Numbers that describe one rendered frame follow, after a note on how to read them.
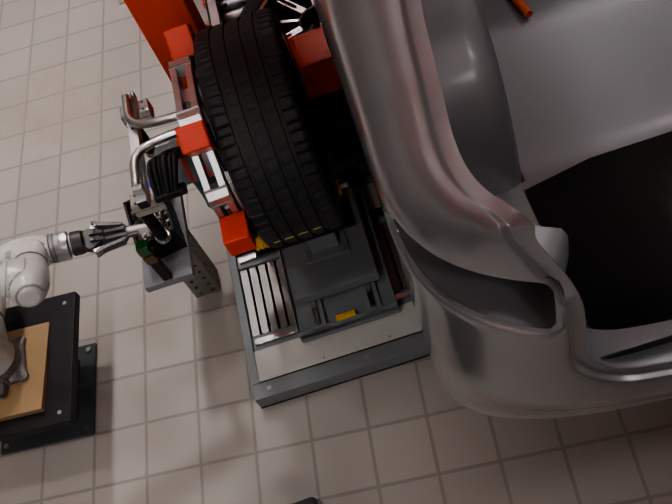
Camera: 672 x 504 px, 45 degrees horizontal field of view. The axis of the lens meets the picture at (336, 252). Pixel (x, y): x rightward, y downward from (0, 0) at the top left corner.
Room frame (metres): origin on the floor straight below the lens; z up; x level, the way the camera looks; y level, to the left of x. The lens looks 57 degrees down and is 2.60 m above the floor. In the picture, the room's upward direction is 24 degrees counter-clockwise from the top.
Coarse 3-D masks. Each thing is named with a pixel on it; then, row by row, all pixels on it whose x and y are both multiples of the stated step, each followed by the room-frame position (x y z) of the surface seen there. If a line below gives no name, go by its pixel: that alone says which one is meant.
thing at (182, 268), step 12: (180, 204) 1.86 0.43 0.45; (180, 216) 1.81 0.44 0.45; (180, 252) 1.66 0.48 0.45; (144, 264) 1.68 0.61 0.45; (168, 264) 1.64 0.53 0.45; (180, 264) 1.62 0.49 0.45; (192, 264) 1.61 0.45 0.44; (144, 276) 1.63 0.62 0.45; (156, 276) 1.61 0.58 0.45; (180, 276) 1.57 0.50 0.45; (192, 276) 1.57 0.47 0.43; (156, 288) 1.58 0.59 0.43
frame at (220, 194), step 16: (176, 64) 1.74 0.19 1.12; (192, 64) 1.73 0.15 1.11; (176, 80) 1.68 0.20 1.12; (192, 80) 1.66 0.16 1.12; (176, 96) 1.62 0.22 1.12; (192, 96) 1.60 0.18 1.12; (192, 112) 1.55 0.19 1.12; (208, 176) 1.45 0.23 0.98; (224, 176) 1.43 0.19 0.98; (208, 192) 1.40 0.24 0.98; (224, 192) 1.38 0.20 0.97; (224, 208) 1.42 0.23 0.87; (240, 208) 1.40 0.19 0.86
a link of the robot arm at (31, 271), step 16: (32, 256) 1.56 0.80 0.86; (0, 272) 1.50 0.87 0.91; (16, 272) 1.48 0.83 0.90; (32, 272) 1.48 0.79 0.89; (48, 272) 1.50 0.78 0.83; (0, 288) 1.47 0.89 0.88; (16, 288) 1.44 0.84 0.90; (32, 288) 1.42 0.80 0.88; (48, 288) 1.46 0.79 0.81; (32, 304) 1.41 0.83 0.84
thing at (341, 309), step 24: (360, 192) 1.79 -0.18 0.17; (384, 264) 1.46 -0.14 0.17; (288, 288) 1.54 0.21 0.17; (360, 288) 1.41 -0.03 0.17; (384, 288) 1.39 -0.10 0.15; (312, 312) 1.40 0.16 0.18; (336, 312) 1.38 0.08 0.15; (360, 312) 1.34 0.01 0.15; (384, 312) 1.31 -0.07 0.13; (312, 336) 1.34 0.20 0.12
